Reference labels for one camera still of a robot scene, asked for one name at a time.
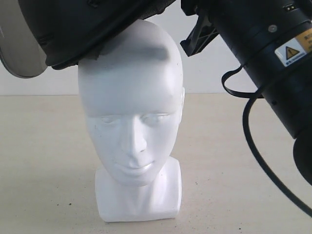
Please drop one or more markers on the white mannequin head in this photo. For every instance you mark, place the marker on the white mannequin head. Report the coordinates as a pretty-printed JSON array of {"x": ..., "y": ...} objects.
[{"x": 132, "y": 94}]

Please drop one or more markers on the black helmet with visor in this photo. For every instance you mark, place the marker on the black helmet with visor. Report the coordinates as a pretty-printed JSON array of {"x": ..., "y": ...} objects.
[{"x": 37, "y": 34}]

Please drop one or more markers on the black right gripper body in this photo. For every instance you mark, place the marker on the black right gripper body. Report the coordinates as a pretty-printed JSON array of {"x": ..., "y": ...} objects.
[{"x": 204, "y": 31}]

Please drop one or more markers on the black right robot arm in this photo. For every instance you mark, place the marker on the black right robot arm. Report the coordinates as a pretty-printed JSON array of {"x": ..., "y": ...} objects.
[{"x": 272, "y": 40}]

